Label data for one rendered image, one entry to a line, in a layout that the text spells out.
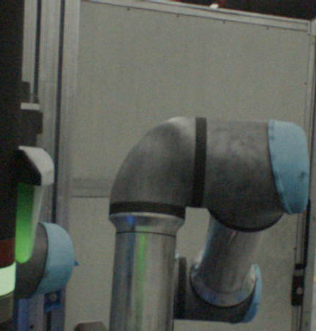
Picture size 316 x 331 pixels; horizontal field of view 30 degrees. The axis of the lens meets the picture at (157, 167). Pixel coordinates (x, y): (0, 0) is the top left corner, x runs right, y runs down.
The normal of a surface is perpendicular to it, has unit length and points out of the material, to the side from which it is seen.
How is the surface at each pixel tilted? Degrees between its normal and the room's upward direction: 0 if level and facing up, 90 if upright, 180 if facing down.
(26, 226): 94
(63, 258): 77
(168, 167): 84
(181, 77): 91
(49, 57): 90
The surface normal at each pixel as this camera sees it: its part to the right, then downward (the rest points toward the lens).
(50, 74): 0.32, 0.07
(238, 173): -0.03, 0.20
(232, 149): 0.00, -0.32
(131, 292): -0.31, -0.24
